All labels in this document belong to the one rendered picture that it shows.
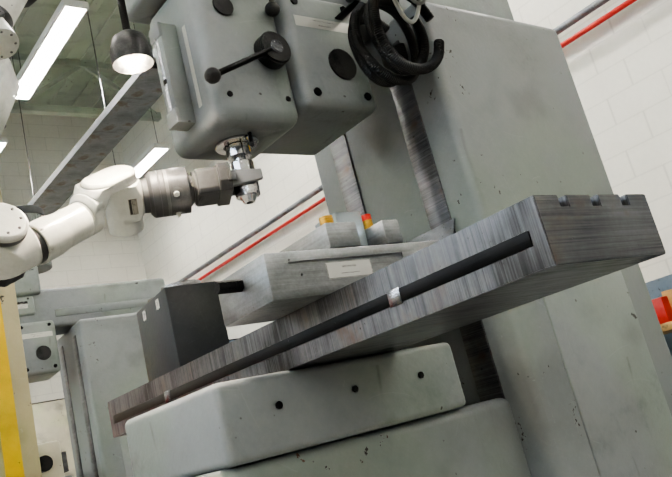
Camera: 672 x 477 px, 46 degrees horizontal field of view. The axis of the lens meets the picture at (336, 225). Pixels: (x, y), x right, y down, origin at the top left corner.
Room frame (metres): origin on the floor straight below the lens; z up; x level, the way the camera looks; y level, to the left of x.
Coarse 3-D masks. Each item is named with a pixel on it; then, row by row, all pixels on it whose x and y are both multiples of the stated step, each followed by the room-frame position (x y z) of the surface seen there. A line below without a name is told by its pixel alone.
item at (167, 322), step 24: (168, 288) 1.61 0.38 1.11; (192, 288) 1.64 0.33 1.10; (144, 312) 1.74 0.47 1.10; (168, 312) 1.61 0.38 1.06; (192, 312) 1.63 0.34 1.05; (216, 312) 1.66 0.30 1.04; (144, 336) 1.76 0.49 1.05; (168, 336) 1.63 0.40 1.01; (192, 336) 1.63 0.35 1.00; (216, 336) 1.66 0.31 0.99; (168, 360) 1.66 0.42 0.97; (192, 360) 1.62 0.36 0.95
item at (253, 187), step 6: (234, 168) 1.40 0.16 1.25; (240, 168) 1.40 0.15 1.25; (246, 168) 1.40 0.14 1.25; (252, 168) 1.41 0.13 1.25; (240, 186) 1.40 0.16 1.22; (246, 186) 1.40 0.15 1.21; (252, 186) 1.40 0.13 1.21; (258, 186) 1.42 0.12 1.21; (240, 192) 1.40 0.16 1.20; (246, 192) 1.40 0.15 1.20; (252, 192) 1.40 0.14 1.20; (258, 192) 1.41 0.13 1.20
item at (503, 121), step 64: (384, 64) 1.59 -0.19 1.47; (448, 64) 1.51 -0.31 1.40; (512, 64) 1.66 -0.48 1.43; (384, 128) 1.64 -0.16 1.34; (448, 128) 1.51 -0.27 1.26; (512, 128) 1.61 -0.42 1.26; (576, 128) 1.77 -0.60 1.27; (384, 192) 1.68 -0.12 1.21; (448, 192) 1.54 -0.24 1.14; (512, 192) 1.56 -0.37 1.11; (576, 192) 1.71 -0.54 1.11; (512, 320) 1.50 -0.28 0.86; (576, 320) 1.60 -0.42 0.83; (640, 320) 1.76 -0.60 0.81; (512, 384) 1.53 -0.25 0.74; (576, 384) 1.56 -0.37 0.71; (640, 384) 1.70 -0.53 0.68; (576, 448) 1.53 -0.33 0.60; (640, 448) 1.65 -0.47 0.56
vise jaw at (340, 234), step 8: (328, 224) 1.14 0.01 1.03; (336, 224) 1.15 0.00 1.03; (344, 224) 1.16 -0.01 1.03; (352, 224) 1.17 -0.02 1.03; (312, 232) 1.16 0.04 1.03; (320, 232) 1.15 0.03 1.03; (328, 232) 1.14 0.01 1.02; (336, 232) 1.15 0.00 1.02; (344, 232) 1.15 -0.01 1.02; (352, 232) 1.16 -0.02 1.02; (304, 240) 1.18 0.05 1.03; (312, 240) 1.17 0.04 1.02; (320, 240) 1.15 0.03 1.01; (328, 240) 1.14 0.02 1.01; (336, 240) 1.14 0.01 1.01; (344, 240) 1.15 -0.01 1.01; (352, 240) 1.16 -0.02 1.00; (288, 248) 1.22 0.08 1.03; (296, 248) 1.20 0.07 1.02; (304, 248) 1.19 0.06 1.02; (312, 248) 1.17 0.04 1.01; (320, 248) 1.15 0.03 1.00; (328, 248) 1.14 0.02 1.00
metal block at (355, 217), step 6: (336, 216) 1.21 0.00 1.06; (342, 216) 1.22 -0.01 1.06; (348, 216) 1.22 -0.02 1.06; (354, 216) 1.23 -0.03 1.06; (360, 216) 1.24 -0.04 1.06; (360, 222) 1.24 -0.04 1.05; (360, 228) 1.23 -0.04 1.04; (360, 234) 1.23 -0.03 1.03; (360, 240) 1.23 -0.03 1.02; (366, 240) 1.24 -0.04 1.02
